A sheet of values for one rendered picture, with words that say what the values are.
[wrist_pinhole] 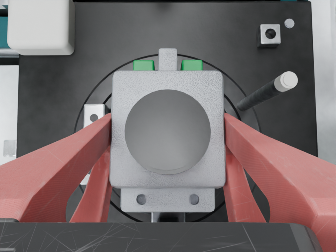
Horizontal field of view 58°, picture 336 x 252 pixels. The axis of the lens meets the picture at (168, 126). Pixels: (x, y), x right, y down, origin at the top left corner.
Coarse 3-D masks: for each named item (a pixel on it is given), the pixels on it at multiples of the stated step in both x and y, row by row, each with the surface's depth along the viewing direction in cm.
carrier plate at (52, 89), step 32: (96, 32) 25; (128, 32) 25; (160, 32) 25; (192, 32) 25; (224, 32) 25; (256, 32) 25; (288, 32) 25; (32, 64) 24; (64, 64) 24; (96, 64) 24; (224, 64) 24; (256, 64) 24; (288, 64) 25; (32, 96) 24; (64, 96) 24; (288, 96) 24; (32, 128) 24; (64, 128) 24; (288, 128) 24; (256, 192) 24
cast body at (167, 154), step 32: (160, 64) 16; (128, 96) 12; (160, 96) 11; (192, 96) 12; (128, 128) 10; (160, 128) 10; (192, 128) 10; (224, 128) 12; (128, 160) 11; (160, 160) 10; (192, 160) 10; (224, 160) 11; (128, 192) 14; (160, 192) 14; (192, 192) 14
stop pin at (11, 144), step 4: (4, 140) 24; (8, 140) 24; (12, 140) 24; (16, 140) 24; (4, 144) 24; (8, 144) 24; (12, 144) 24; (4, 148) 24; (8, 148) 24; (12, 148) 24; (4, 152) 24; (8, 152) 24; (12, 152) 24; (4, 156) 24; (8, 156) 24; (12, 156) 24
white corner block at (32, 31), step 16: (16, 0) 23; (32, 0) 23; (48, 0) 23; (64, 0) 23; (16, 16) 23; (32, 16) 23; (48, 16) 23; (64, 16) 23; (16, 32) 22; (32, 32) 22; (48, 32) 22; (64, 32) 23; (16, 48) 23; (32, 48) 23; (48, 48) 23; (64, 48) 23
